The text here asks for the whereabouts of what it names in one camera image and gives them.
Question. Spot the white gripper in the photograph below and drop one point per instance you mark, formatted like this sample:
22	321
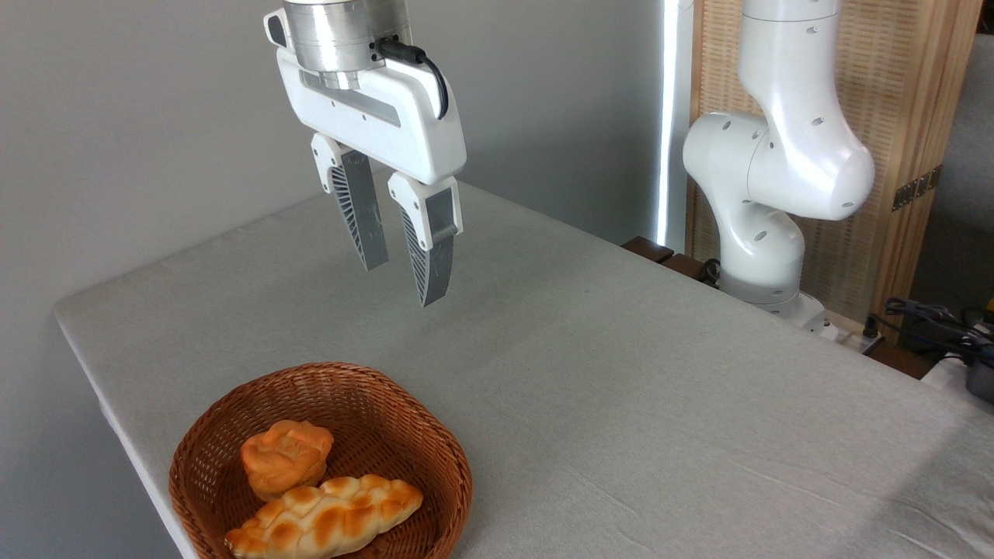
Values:
423	132

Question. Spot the round orange bread bun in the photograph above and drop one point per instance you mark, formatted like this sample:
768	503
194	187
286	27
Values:
286	458

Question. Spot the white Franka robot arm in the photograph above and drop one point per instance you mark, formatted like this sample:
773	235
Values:
792	147

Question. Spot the long braided bread loaf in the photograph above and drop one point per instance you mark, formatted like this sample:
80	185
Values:
326	520

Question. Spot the brown wicker basket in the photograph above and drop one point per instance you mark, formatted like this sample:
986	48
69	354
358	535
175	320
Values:
373	419

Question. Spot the dark brown wooden block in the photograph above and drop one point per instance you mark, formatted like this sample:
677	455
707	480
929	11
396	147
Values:
648	248

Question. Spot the grey tablecloth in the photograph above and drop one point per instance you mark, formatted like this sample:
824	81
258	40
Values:
621	404

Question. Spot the brass screen hinge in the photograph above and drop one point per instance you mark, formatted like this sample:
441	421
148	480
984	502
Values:
916	188

